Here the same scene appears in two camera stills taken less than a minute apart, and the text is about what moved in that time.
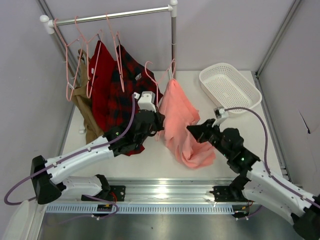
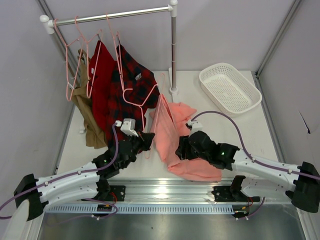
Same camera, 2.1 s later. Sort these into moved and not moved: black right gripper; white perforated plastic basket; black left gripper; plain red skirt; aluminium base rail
Moved: black left gripper; black right gripper
Not moved: aluminium base rail; plain red skirt; white perforated plastic basket
